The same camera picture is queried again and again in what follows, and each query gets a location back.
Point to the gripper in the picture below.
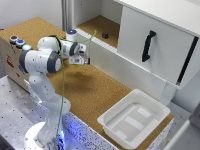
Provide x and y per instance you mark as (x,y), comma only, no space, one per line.
(79,59)

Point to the yellow block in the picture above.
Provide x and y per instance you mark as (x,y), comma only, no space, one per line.
(77,65)

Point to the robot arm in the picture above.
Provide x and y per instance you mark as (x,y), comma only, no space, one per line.
(41,61)

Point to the white cabinet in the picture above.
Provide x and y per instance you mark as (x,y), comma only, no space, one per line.
(110,63)

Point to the purple block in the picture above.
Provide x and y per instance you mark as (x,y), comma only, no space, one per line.
(105,35)

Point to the green button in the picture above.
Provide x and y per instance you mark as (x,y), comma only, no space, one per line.
(26,47)

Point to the blue button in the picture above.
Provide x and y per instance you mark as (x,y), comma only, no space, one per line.
(20,42)

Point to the red button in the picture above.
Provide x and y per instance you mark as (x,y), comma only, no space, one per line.
(14,38)

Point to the white plastic box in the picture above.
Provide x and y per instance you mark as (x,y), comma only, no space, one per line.
(133,120)

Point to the white sliding door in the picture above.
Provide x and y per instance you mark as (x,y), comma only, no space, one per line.
(166,43)

